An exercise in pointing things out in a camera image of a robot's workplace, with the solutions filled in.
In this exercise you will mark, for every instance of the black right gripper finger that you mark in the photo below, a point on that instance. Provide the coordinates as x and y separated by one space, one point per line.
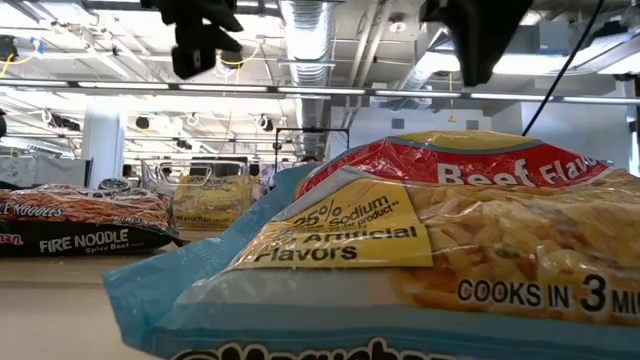
480 50

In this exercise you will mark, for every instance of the yellow Maruchan ramen pack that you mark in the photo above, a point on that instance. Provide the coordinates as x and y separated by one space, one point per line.
212 205

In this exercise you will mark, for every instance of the blue Maruchan beef ramen pack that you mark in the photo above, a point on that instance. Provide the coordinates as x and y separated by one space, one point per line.
350 300

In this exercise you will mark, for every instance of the black ceiling speaker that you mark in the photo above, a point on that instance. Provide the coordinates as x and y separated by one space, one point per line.
232 59

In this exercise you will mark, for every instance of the black round ceiling lamp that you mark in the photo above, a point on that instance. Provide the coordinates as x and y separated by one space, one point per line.
267 124
142 122

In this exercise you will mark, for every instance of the clear plastic bin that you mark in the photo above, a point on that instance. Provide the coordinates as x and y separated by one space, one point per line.
160 170

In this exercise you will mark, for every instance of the white pillar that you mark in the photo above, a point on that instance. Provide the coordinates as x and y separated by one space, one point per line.
102 140

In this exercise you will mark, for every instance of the grey partition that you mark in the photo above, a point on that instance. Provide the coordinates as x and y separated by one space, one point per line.
45 172

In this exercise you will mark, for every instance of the black fire noodle pack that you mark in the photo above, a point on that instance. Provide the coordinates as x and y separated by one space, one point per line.
75 235

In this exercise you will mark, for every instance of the grey wall vent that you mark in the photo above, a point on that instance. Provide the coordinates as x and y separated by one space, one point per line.
472 125
397 123

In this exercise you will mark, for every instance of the silver ventilation duct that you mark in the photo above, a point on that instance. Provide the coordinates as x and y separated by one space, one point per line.
310 40

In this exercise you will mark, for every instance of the long ceiling light rail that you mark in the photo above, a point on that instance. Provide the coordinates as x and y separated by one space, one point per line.
310 90

